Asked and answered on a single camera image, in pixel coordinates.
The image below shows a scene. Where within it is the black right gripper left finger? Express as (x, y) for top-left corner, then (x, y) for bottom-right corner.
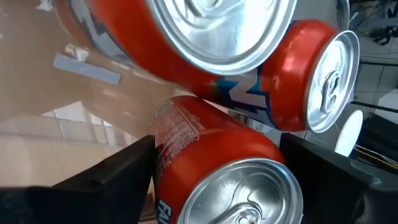
(0, 135), (157, 224)

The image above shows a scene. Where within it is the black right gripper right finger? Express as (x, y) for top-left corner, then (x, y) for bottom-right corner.
(279, 133), (398, 224)

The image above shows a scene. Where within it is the red Fanta strawberry can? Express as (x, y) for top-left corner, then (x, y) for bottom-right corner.
(54, 0), (299, 94)
(150, 95), (304, 224)
(191, 19), (361, 134)

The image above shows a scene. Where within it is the black office desk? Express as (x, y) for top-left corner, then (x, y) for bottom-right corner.
(357, 112), (398, 170)

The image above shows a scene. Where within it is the clear plastic bin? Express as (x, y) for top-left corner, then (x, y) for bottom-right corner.
(0, 0), (357, 224)

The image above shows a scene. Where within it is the yellow cable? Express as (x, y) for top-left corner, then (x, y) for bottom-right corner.
(354, 146), (398, 170)

